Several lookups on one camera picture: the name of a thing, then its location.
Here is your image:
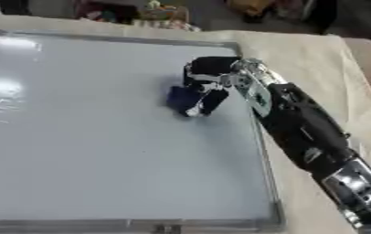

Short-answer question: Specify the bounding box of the colourful clutter on shelf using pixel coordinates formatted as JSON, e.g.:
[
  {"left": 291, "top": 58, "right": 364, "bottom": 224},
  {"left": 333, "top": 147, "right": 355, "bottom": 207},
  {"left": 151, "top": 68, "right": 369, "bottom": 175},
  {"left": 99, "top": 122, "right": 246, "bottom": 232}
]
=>
[{"left": 71, "top": 0, "right": 202, "bottom": 33}]

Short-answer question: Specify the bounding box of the blue whiteboard eraser brush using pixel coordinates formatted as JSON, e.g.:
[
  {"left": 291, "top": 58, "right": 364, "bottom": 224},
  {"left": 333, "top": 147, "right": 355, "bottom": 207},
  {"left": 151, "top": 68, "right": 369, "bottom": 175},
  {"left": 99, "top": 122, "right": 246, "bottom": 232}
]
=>
[{"left": 164, "top": 85, "right": 205, "bottom": 117}]

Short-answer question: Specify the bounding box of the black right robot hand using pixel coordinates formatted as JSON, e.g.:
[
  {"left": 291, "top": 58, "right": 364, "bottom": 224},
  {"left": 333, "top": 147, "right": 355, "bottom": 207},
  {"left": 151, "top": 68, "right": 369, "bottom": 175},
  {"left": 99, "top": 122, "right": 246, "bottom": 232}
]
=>
[{"left": 180, "top": 56, "right": 243, "bottom": 118}]

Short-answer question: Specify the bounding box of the whiteboard with silver frame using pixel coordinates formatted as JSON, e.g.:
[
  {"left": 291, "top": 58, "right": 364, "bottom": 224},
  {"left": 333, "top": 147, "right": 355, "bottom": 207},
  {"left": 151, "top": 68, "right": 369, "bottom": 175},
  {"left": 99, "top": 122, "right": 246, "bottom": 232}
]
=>
[{"left": 0, "top": 28, "right": 288, "bottom": 234}]

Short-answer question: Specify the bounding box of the yellow bag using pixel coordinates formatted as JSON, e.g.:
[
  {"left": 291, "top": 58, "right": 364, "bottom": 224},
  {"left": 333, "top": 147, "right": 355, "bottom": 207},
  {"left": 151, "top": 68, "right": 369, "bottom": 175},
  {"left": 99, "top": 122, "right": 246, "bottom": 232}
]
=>
[{"left": 225, "top": 0, "right": 279, "bottom": 18}]

